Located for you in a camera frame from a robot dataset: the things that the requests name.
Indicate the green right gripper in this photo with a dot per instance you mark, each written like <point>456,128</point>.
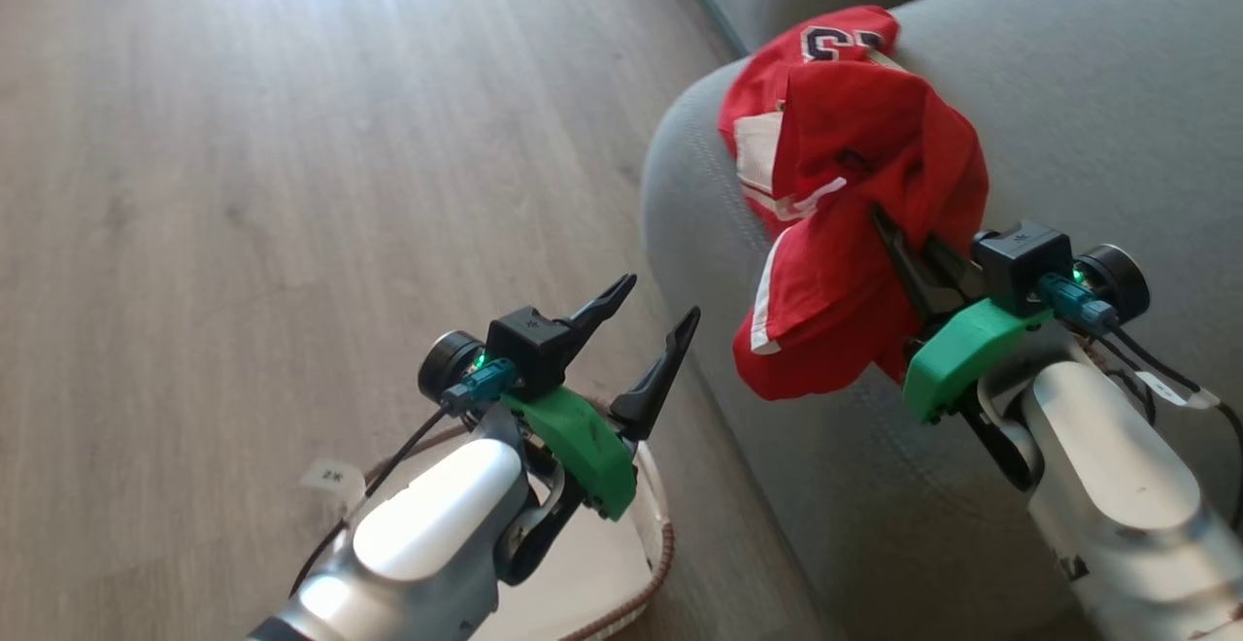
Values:
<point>961,350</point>

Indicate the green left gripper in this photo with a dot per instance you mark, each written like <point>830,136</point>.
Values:
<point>583,447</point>

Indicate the red sports jersey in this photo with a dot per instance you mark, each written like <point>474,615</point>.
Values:
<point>855,146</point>

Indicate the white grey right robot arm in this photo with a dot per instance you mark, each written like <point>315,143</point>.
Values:
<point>1117,486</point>

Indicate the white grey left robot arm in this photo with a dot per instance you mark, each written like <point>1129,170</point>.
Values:
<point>427,524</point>

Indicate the grey fabric sofa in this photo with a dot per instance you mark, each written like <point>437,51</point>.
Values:
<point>1088,136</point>

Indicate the white woven-rim laundry basket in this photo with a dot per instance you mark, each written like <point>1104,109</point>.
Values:
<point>602,573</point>

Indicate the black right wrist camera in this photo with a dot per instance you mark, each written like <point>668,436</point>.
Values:
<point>1020,257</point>

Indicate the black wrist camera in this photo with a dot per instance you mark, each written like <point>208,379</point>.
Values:
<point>1020,257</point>
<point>520,345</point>

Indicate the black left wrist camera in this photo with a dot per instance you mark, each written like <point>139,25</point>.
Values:
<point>520,345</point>

